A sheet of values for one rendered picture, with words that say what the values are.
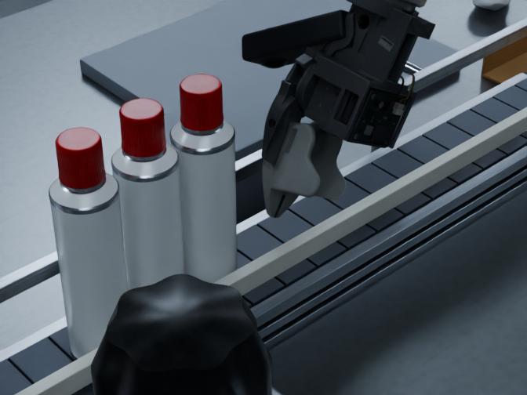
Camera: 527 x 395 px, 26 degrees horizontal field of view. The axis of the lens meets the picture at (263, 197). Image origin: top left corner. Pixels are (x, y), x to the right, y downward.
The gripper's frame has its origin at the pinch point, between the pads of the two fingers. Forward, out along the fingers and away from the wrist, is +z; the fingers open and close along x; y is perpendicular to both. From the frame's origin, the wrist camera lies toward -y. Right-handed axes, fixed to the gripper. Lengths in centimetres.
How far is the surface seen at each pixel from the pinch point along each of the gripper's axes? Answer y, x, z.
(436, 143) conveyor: -1.4, 23.6, -7.4
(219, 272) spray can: 2.8, -6.5, 5.9
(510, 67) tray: -11, 48, -16
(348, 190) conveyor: -1.5, 12.6, -1.1
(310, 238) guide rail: 4.5, 1.3, 1.5
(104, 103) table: -37.6, 11.7, 5.3
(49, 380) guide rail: 4.0, -21.7, 14.7
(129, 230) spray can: 1.0, -16.4, 3.4
